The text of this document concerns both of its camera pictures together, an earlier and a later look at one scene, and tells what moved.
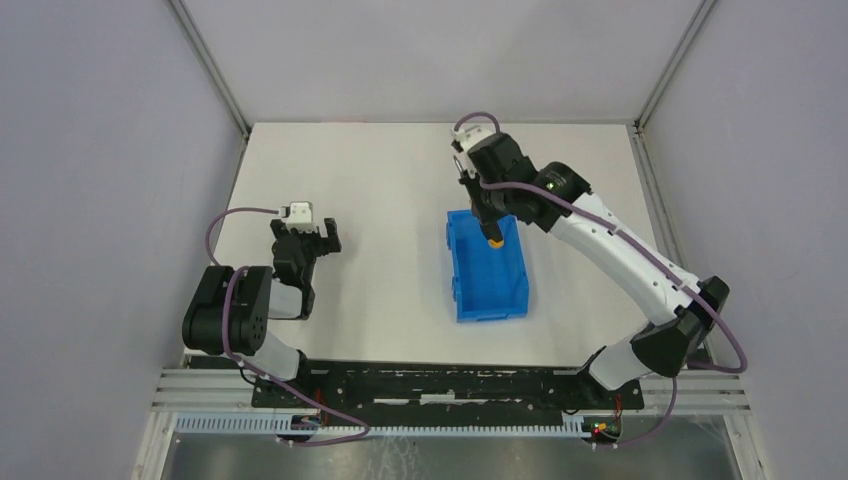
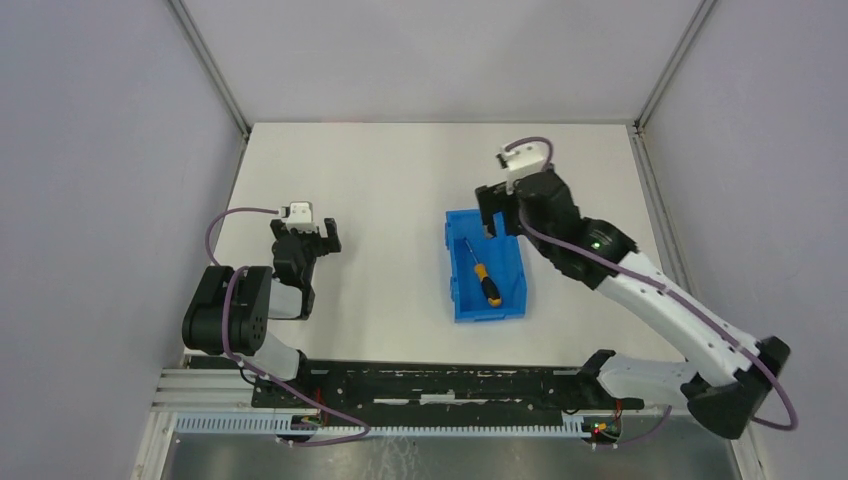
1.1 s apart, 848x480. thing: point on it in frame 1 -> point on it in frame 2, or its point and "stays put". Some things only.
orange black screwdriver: x=493 y=234 -> x=488 y=284
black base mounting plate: x=367 y=393 stays put
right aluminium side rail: x=663 y=226 stays put
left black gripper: x=308 y=242 stays put
